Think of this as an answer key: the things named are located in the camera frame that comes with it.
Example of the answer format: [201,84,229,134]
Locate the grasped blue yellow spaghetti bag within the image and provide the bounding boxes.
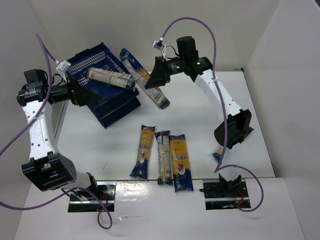
[119,48,170,110]

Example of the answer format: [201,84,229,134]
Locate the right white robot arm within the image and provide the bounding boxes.
[145,36,252,193]

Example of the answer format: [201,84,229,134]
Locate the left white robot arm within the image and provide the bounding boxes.
[17,69,105,200]

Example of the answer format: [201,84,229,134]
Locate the pasta bag in tray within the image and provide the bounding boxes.
[85,67,136,92]

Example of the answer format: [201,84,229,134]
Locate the blue stacked plastic trays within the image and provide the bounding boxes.
[66,42,141,128]

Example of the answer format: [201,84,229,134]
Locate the left spaghetti bag on table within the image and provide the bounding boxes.
[130,124,156,180]

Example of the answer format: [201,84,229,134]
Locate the far right spaghetti bag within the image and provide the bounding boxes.
[212,126,255,163]

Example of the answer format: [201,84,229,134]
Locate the middle dark spaghetti bag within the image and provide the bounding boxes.
[155,130,173,186]

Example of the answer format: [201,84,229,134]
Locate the wide yellow spaghetti bag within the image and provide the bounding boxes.
[169,134,194,192]

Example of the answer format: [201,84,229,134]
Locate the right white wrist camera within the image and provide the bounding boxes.
[152,37,167,58]

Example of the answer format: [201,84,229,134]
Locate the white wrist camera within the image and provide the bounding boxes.
[55,60,71,82]
[152,37,167,58]

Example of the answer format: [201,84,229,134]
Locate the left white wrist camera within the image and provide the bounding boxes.
[55,60,71,82]

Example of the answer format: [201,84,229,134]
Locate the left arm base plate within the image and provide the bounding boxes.
[67,181,117,213]

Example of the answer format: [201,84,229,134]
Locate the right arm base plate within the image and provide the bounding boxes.
[199,179,251,210]

